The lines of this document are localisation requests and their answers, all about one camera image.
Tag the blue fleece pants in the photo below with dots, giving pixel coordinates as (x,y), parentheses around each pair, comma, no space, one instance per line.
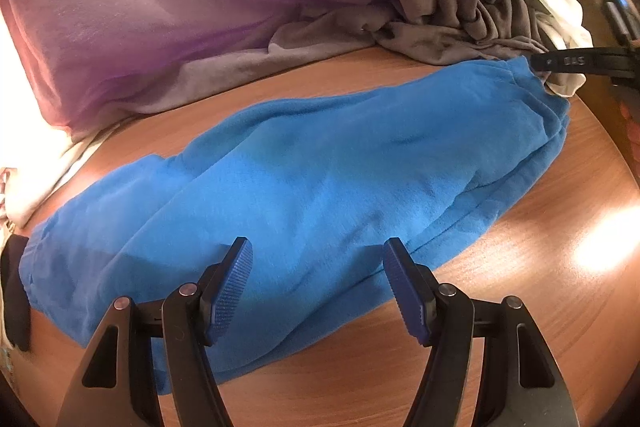
(325,167)

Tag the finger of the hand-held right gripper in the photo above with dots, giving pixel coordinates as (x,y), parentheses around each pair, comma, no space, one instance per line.
(580,60)

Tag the purple cloth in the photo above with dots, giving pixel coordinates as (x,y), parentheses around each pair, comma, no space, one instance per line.
(175,7)

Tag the black fleece garment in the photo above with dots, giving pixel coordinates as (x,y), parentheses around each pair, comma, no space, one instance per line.
(14,297)

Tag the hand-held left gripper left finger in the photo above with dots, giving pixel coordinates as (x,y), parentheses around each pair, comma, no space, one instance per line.
(227,292)

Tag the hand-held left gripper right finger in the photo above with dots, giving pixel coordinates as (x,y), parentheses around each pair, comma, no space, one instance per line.
(407,292)

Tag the white sheet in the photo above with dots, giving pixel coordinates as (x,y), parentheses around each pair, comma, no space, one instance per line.
(30,202)

